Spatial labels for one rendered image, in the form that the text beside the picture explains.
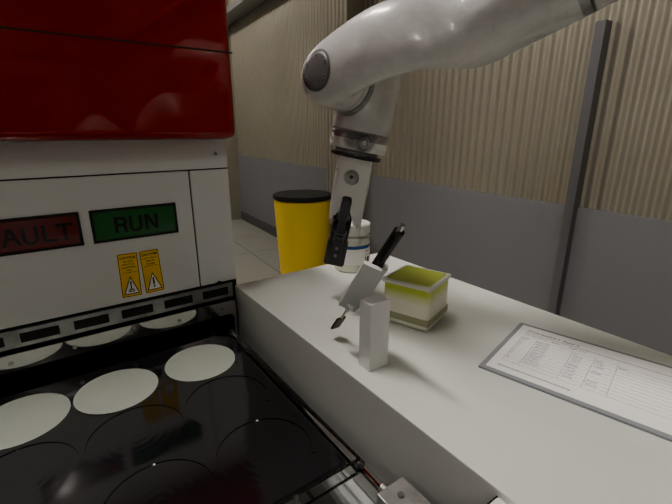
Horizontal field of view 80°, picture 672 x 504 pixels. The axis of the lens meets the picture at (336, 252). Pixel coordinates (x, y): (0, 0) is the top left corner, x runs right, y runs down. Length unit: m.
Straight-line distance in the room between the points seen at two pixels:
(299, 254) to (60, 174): 2.59
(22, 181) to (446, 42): 0.55
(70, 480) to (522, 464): 0.43
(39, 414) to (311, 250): 2.65
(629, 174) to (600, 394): 1.58
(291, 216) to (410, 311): 2.53
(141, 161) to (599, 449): 0.65
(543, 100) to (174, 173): 1.84
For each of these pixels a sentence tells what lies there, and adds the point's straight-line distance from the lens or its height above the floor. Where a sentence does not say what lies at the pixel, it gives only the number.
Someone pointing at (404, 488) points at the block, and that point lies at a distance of 0.45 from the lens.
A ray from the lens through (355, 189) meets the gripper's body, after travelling 0.57.
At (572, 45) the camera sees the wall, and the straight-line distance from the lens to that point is 2.20.
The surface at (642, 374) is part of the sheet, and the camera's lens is 0.59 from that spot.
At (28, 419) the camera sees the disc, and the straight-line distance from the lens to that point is 0.64.
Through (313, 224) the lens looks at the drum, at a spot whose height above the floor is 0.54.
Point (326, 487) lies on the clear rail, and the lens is 0.45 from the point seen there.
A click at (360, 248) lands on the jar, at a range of 0.77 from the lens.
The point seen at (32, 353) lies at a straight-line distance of 0.71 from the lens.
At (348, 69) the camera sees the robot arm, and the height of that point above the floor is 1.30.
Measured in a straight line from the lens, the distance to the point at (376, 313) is 0.45.
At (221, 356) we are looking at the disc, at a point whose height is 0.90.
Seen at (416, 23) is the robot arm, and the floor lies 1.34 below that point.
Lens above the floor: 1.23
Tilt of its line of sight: 17 degrees down
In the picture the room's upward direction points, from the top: straight up
